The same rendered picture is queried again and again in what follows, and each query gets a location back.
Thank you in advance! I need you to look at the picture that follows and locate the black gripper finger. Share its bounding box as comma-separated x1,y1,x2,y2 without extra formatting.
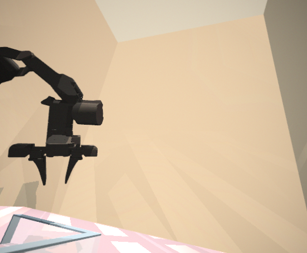
28,155,46,185
65,155,83,184

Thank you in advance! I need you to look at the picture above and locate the clear l-shaped low wall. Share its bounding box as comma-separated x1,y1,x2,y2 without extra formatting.
1,216,101,253

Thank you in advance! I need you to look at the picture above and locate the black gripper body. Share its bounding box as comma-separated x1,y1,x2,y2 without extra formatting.
8,122,98,158

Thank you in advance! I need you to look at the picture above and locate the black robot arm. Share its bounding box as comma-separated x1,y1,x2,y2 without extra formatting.
0,47,104,157

